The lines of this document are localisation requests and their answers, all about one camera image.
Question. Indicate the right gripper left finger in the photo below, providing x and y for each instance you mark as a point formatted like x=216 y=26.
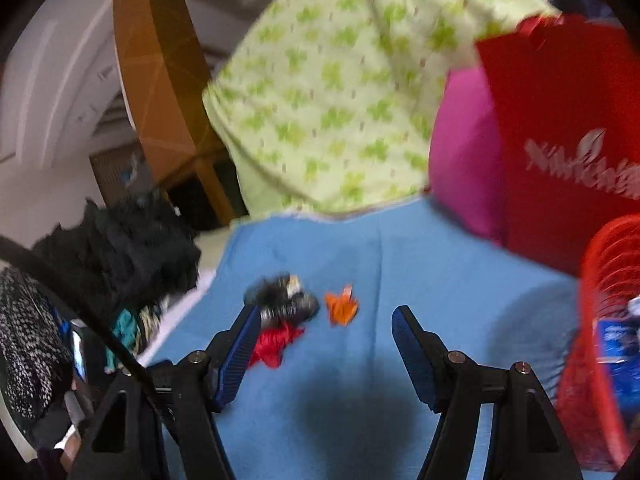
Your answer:
x=229 y=355

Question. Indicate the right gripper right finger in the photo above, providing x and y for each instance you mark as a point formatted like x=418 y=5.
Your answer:
x=441 y=378

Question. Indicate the red plastic bag trash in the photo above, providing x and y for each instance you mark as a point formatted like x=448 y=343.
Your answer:
x=272 y=342

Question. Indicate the black plastic bag trash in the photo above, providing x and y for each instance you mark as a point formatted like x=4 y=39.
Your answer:
x=281 y=299

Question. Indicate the small orange wrapper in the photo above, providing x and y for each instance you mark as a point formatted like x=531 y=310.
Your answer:
x=342 y=307

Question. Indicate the blue white medicine box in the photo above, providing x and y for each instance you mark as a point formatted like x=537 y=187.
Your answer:
x=617 y=340

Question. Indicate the blue bed blanket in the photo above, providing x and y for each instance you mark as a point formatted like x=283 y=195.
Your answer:
x=341 y=404

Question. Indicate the teal garment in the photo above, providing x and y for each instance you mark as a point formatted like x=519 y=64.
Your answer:
x=128 y=331

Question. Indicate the black clothes pile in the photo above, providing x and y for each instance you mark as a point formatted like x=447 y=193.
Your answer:
x=128 y=256

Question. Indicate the red mesh plastic basket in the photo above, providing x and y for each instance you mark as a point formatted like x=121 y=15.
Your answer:
x=585 y=400

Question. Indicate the magenta pillow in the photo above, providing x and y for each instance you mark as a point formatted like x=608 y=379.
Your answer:
x=465 y=164

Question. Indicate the green clover pattern quilt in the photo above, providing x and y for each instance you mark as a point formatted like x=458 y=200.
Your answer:
x=329 y=105

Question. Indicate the orange wooden column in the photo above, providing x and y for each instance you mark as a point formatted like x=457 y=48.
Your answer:
x=164 y=73

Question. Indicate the red Nilrich paper bag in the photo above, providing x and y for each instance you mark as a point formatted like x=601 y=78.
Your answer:
x=566 y=98

